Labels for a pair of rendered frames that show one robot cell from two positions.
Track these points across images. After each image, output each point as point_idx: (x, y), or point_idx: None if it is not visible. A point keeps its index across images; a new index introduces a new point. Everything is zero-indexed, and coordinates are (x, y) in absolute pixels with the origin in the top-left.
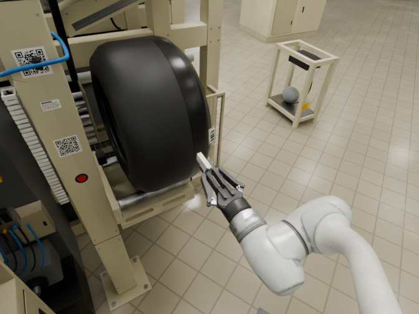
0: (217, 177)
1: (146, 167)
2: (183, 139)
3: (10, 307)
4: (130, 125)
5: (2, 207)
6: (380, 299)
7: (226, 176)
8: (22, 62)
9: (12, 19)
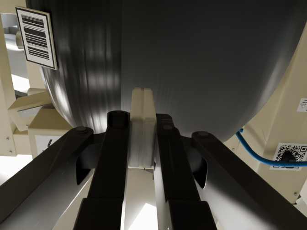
0: (125, 192)
1: (292, 22)
2: (153, 81)
3: None
4: (251, 117)
5: None
6: None
7: (66, 201)
8: (299, 159)
9: (277, 191)
